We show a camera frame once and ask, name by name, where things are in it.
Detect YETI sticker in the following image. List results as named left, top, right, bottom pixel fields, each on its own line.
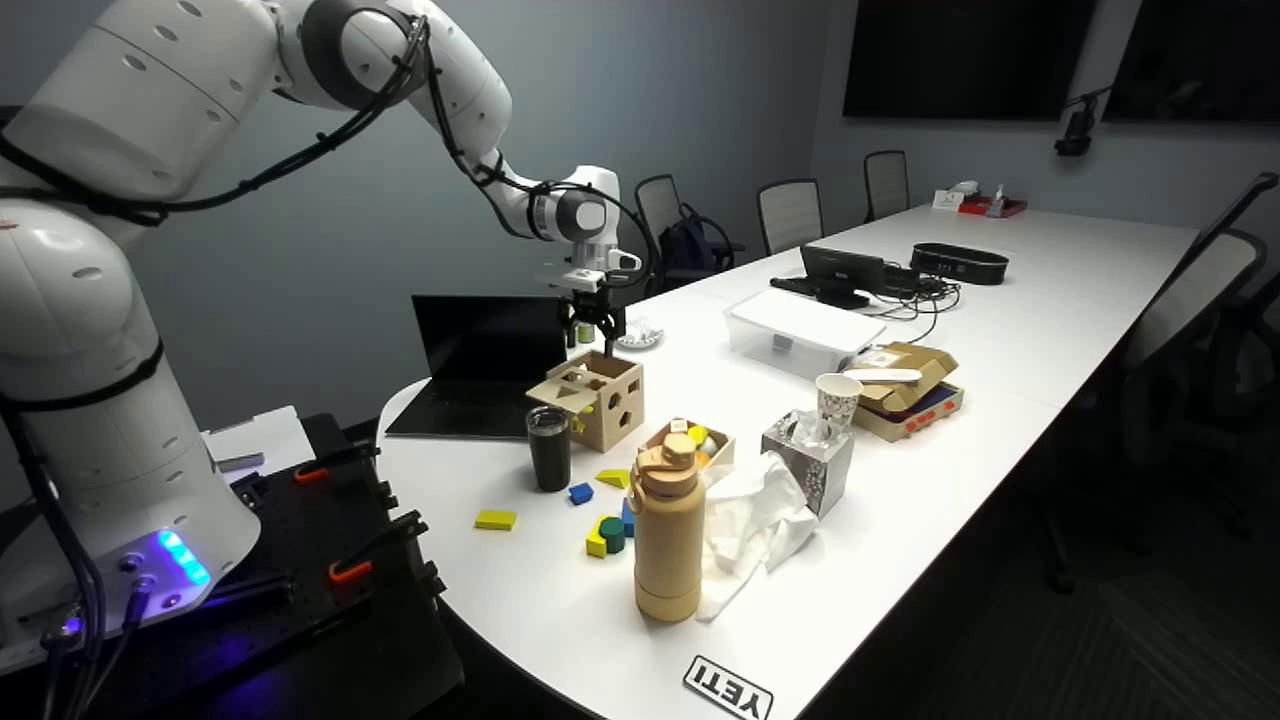
left=679, top=652, right=778, bottom=720

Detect black tumbler cup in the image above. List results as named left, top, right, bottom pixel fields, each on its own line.
left=523, top=402, right=577, bottom=495

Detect dark office chair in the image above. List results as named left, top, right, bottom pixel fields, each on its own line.
left=1111, top=167, right=1280, bottom=537

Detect black monitor device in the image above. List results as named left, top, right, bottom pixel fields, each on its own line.
left=769, top=245, right=958, bottom=309

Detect black backpack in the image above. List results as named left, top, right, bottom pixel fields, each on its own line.
left=657, top=211, right=740, bottom=290

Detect wooden tray with blocks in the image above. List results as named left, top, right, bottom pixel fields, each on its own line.
left=634, top=416, right=740, bottom=488

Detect wooden shape sorter box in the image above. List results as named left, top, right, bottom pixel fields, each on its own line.
left=568, top=347, right=650, bottom=456

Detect white paper sheets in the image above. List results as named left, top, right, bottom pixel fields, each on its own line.
left=197, top=402, right=320, bottom=488

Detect flat white box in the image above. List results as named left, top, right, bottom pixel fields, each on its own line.
left=723, top=285, right=892, bottom=363

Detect red and white supplies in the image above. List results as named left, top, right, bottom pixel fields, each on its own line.
left=929, top=177, right=1032, bottom=222

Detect grey patterned tissue box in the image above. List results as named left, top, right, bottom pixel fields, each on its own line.
left=759, top=408, right=858, bottom=518

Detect black laptop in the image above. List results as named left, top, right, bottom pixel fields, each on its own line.
left=379, top=290, right=580, bottom=444

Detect grey office chair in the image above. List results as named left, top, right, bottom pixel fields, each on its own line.
left=629, top=167, right=690, bottom=252
left=750, top=177, right=828, bottom=256
left=858, top=149, right=919, bottom=222

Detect white paper cup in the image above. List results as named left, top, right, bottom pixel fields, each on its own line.
left=810, top=367, right=869, bottom=441

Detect wall mounted black television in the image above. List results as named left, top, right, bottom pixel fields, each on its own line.
left=1102, top=0, right=1280, bottom=126
left=839, top=0, right=1102, bottom=125

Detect black camera on stand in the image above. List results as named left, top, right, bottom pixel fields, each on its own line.
left=1051, top=85, right=1115, bottom=162

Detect wooden shape sorter lid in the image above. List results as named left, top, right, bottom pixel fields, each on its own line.
left=518, top=357, right=607, bottom=419

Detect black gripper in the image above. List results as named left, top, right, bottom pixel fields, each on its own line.
left=551, top=259, right=643, bottom=358

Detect clear plastic bag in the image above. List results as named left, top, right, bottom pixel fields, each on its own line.
left=696, top=453, right=822, bottom=629

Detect tan insulated bottle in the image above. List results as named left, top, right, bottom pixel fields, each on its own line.
left=629, top=444, right=710, bottom=629

